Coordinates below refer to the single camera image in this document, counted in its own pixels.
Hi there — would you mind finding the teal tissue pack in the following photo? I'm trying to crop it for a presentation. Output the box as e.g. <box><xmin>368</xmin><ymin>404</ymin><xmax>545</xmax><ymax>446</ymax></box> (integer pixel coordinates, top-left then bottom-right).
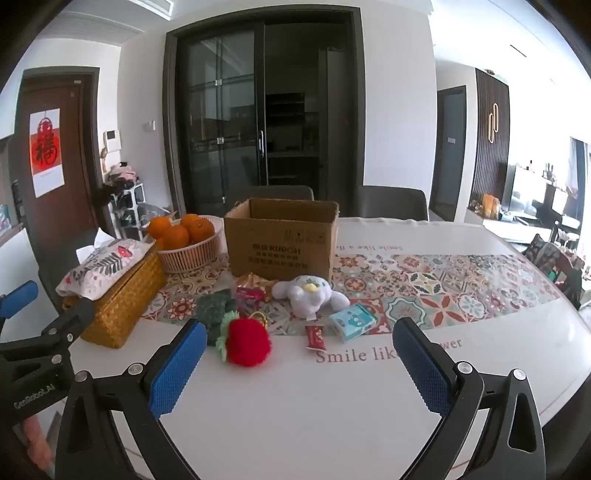
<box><xmin>329</xmin><ymin>303</ymin><xmax>377</xmax><ymax>343</ymax></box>

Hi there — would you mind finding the patterned table runner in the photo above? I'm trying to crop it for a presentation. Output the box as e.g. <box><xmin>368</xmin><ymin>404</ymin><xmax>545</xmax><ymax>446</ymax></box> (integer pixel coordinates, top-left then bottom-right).
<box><xmin>141</xmin><ymin>253</ymin><xmax>560</xmax><ymax>334</ymax></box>

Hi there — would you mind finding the dark wood wall panel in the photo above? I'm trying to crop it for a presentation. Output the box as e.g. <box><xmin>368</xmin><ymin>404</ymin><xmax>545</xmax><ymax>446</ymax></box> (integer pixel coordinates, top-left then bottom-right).
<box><xmin>471</xmin><ymin>69</ymin><xmax>510</xmax><ymax>203</ymax></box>

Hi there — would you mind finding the red fluffy strawberry plush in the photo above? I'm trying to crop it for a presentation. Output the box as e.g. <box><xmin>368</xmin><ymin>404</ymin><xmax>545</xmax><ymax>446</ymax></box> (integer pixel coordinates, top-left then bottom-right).
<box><xmin>214</xmin><ymin>311</ymin><xmax>273</xmax><ymax>368</ymax></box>

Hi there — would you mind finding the red hawthorn snack packet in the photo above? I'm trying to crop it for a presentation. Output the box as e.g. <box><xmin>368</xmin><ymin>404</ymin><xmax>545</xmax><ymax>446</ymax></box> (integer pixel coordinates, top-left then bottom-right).
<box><xmin>235</xmin><ymin>287</ymin><xmax>266</xmax><ymax>312</ymax></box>

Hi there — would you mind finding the brown entrance door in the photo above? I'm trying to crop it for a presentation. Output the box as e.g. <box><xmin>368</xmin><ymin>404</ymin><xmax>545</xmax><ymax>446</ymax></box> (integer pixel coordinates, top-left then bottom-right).
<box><xmin>9</xmin><ymin>66</ymin><xmax>113</xmax><ymax>295</ymax></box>

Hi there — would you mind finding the white dog plush toy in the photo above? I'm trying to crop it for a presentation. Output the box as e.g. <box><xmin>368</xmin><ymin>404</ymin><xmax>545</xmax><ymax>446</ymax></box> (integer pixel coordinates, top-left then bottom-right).
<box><xmin>271</xmin><ymin>275</ymin><xmax>351</xmax><ymax>321</ymax></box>

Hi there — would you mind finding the patterned side chair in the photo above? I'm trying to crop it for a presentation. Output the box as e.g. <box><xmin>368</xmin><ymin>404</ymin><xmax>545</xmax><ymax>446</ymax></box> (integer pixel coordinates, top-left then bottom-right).
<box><xmin>523</xmin><ymin>234</ymin><xmax>583</xmax><ymax>310</ymax></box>

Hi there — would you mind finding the dark chair right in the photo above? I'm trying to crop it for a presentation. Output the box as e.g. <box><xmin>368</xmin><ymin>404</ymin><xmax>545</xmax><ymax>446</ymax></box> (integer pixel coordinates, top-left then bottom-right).
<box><xmin>356</xmin><ymin>186</ymin><xmax>429</xmax><ymax>221</ymax></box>

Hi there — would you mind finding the red fu poster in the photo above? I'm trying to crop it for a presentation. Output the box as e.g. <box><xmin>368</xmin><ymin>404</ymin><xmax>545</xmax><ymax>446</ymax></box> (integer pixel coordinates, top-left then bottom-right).
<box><xmin>29</xmin><ymin>108</ymin><xmax>65</xmax><ymax>198</ymax></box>

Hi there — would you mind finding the white intercom panel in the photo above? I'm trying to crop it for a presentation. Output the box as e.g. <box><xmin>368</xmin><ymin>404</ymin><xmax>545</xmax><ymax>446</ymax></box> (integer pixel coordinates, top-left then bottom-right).
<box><xmin>103</xmin><ymin>129</ymin><xmax>121</xmax><ymax>154</ymax></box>

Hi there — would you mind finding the black glass sliding door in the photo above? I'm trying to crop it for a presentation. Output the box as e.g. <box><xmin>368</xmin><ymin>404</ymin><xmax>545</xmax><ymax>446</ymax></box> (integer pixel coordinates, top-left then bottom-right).
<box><xmin>162</xmin><ymin>4</ymin><xmax>365</xmax><ymax>216</ymax></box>

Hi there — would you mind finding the white shoe rack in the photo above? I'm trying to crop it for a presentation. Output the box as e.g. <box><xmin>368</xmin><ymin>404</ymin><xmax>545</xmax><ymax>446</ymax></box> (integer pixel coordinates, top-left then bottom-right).
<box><xmin>103</xmin><ymin>180</ymin><xmax>145</xmax><ymax>241</ymax></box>

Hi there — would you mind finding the woven tissue box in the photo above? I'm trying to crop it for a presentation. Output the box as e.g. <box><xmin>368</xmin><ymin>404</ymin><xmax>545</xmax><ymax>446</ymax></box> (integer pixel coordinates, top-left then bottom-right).
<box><xmin>62</xmin><ymin>249</ymin><xmax>166</xmax><ymax>349</ymax></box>

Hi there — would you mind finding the orange right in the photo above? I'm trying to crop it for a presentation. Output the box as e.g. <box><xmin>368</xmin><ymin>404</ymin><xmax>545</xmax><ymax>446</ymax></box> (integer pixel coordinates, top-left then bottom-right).
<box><xmin>187</xmin><ymin>217</ymin><xmax>215</xmax><ymax>244</ymax></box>

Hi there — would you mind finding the yellow hair band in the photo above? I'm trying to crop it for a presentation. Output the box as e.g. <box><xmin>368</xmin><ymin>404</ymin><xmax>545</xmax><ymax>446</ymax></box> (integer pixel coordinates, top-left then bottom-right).
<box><xmin>249</xmin><ymin>311</ymin><xmax>269</xmax><ymax>329</ymax></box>

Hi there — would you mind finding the orange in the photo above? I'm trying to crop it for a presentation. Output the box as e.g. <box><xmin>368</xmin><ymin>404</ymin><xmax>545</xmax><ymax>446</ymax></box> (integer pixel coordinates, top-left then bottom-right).
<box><xmin>180</xmin><ymin>214</ymin><xmax>199</xmax><ymax>227</ymax></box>
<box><xmin>147</xmin><ymin>216</ymin><xmax>171</xmax><ymax>240</ymax></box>
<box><xmin>161</xmin><ymin>224</ymin><xmax>190</xmax><ymax>250</ymax></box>
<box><xmin>187</xmin><ymin>217</ymin><xmax>215</xmax><ymax>244</ymax></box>

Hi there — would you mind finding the orange back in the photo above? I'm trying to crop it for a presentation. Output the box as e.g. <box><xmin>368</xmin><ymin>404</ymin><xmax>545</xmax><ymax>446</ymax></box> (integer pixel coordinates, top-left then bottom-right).
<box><xmin>180</xmin><ymin>214</ymin><xmax>199</xmax><ymax>227</ymax></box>

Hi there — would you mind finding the dark chair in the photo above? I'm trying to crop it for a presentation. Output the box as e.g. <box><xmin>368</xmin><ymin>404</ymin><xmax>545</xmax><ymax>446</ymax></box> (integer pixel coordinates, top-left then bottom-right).
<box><xmin>356</xmin><ymin>186</ymin><xmax>429</xmax><ymax>221</ymax></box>
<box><xmin>225</xmin><ymin>185</ymin><xmax>315</xmax><ymax>211</ymax></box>

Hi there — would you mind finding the brown cardboard box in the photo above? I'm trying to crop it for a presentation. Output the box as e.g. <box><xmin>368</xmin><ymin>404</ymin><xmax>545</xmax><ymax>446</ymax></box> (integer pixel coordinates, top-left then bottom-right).
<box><xmin>224</xmin><ymin>198</ymin><xmax>339</xmax><ymax>281</ymax></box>

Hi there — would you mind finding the orange front middle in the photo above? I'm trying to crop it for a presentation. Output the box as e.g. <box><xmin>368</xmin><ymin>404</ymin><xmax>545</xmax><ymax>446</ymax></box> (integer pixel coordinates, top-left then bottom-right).
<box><xmin>161</xmin><ymin>224</ymin><xmax>190</xmax><ymax>250</ymax></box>

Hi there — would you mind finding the orange left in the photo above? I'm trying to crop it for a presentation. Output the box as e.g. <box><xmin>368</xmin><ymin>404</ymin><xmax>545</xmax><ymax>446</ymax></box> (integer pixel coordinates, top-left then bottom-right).
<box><xmin>147</xmin><ymin>216</ymin><xmax>171</xmax><ymax>240</ymax></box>

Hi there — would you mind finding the dark green knitted plush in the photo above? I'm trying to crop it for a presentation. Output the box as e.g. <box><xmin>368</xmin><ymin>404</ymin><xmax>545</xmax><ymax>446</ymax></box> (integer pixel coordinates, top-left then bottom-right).
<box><xmin>192</xmin><ymin>289</ymin><xmax>238</xmax><ymax>346</ymax></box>

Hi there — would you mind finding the fortune biscuits gold packet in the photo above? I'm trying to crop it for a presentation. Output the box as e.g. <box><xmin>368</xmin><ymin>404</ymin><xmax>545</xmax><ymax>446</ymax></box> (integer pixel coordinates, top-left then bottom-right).
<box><xmin>236</xmin><ymin>273</ymin><xmax>277</xmax><ymax>301</ymax></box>

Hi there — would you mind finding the floral cloth tissue cover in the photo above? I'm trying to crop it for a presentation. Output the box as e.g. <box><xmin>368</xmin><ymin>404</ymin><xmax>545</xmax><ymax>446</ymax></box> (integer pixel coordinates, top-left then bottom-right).
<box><xmin>55</xmin><ymin>229</ymin><xmax>151</xmax><ymax>301</ymax></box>

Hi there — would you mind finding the dark chair left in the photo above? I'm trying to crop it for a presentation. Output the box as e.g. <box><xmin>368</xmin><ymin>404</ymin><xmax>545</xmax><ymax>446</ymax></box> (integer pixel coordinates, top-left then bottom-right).
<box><xmin>225</xmin><ymin>185</ymin><xmax>315</xmax><ymax>211</ymax></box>

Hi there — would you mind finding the white fruit basket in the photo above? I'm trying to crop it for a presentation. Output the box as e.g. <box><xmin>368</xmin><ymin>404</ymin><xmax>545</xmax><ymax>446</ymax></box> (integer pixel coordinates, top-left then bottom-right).
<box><xmin>157</xmin><ymin>215</ymin><xmax>223</xmax><ymax>274</ymax></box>

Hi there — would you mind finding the red candy bar wrapper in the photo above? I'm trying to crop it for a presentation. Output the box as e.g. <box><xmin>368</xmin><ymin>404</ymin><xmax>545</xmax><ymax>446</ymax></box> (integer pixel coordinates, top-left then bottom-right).
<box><xmin>305</xmin><ymin>325</ymin><xmax>327</xmax><ymax>352</ymax></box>

